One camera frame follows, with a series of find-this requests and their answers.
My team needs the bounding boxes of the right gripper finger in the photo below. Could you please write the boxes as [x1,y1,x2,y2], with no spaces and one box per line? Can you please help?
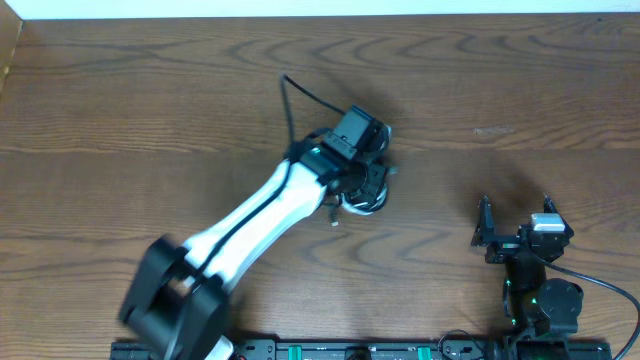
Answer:
[471,196,495,247]
[543,194,558,214]

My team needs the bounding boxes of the black USB cable blue plug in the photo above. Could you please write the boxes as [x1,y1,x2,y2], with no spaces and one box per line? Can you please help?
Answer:
[339,163,397,216]

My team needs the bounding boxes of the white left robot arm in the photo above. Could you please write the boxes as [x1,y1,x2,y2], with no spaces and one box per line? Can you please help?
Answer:
[119,106,392,359]

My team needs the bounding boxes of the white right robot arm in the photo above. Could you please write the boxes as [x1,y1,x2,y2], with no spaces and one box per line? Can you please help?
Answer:
[471,196,584,339]

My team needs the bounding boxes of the wooden side panel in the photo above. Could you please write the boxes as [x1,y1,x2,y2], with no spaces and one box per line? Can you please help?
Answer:
[0,0,23,90]

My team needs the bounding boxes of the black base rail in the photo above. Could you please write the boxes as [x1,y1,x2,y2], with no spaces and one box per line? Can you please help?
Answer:
[109,337,614,360]

